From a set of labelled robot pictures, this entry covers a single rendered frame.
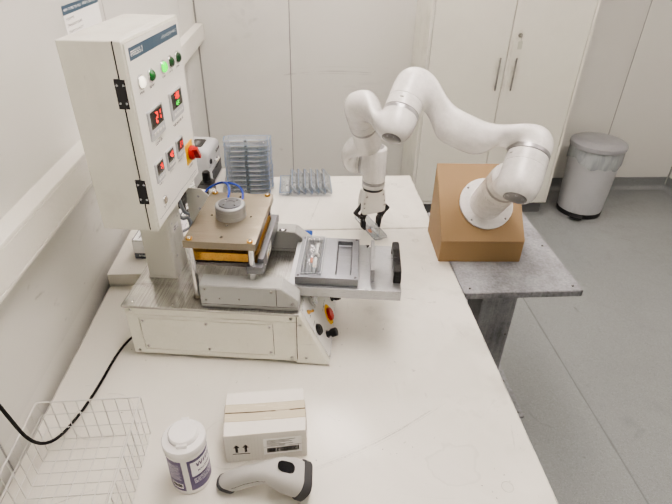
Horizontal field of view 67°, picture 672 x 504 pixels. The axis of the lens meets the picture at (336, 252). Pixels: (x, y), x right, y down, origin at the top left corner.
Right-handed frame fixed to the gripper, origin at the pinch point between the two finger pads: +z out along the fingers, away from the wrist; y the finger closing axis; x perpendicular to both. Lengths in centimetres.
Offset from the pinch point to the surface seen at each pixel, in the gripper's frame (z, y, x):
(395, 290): -19, 25, 63
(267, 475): -4, 68, 91
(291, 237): -20, 42, 30
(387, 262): -19, 21, 51
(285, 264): -15, 46, 36
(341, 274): -20, 36, 53
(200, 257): -26, 70, 41
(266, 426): -6, 65, 81
